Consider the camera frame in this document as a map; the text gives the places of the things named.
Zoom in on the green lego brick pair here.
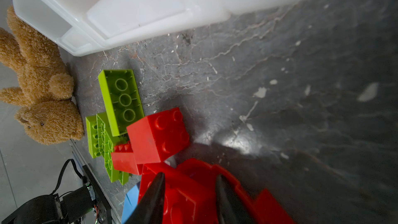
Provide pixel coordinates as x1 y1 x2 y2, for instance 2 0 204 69
86 112 129 185

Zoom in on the red curved lego piece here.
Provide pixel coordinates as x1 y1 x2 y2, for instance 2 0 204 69
139 158 293 224

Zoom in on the blue lego brick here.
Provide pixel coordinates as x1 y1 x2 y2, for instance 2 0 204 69
121 182 140 224

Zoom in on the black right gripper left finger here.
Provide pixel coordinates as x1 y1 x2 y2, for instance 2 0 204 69
124 172 165 224

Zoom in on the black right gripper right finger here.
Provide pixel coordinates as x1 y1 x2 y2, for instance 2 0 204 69
216 174 256 224

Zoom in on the red small lego brick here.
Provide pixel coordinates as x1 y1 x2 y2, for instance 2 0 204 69
111 142 143 175

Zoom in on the green long lego brick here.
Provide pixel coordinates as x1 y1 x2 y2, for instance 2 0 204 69
98 69 145 136

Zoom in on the red square lego brick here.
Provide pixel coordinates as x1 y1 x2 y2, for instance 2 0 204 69
127 107 190 164

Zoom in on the brown plush teddy bear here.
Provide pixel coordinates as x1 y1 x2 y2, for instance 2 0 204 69
1 6 84 145

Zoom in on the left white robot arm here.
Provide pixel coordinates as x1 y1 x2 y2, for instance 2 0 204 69
2 159 113 224

